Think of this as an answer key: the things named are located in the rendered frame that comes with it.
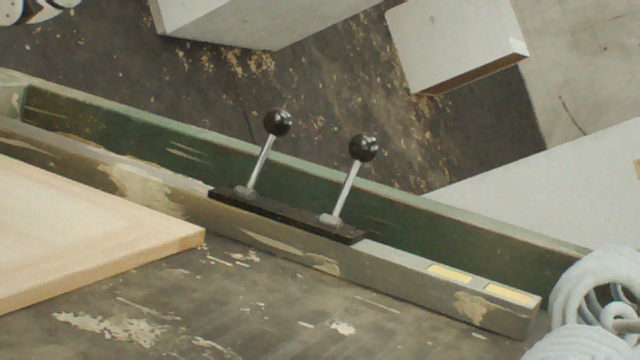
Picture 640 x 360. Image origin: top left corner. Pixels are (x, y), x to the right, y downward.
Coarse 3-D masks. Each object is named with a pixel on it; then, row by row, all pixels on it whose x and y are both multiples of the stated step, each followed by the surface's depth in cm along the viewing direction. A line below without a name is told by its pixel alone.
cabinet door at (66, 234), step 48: (0, 192) 106; (48, 192) 110; (96, 192) 113; (0, 240) 91; (48, 240) 94; (96, 240) 96; (144, 240) 100; (192, 240) 106; (0, 288) 80; (48, 288) 84
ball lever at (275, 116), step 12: (276, 108) 115; (264, 120) 115; (276, 120) 114; (288, 120) 115; (276, 132) 115; (288, 132) 116; (264, 144) 115; (264, 156) 115; (252, 180) 114; (240, 192) 113; (252, 192) 113
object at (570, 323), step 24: (576, 264) 58; (600, 264) 56; (624, 264) 57; (576, 288) 52; (624, 288) 55; (552, 312) 54; (576, 312) 52; (600, 312) 62; (624, 312) 51; (552, 336) 41; (576, 336) 40; (600, 336) 40; (624, 336) 57
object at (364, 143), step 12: (360, 132) 111; (348, 144) 111; (360, 144) 110; (372, 144) 110; (360, 156) 110; (372, 156) 111; (348, 180) 110; (336, 204) 109; (324, 216) 109; (336, 216) 109; (336, 228) 108
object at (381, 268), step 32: (0, 128) 126; (32, 128) 129; (32, 160) 125; (64, 160) 122; (96, 160) 120; (128, 160) 122; (128, 192) 118; (160, 192) 116; (192, 192) 114; (224, 224) 112; (256, 224) 110; (288, 256) 109; (320, 256) 107; (352, 256) 106; (384, 256) 105; (416, 256) 107; (384, 288) 104; (416, 288) 103; (448, 288) 101; (480, 288) 100; (512, 288) 103; (480, 320) 100; (512, 320) 98
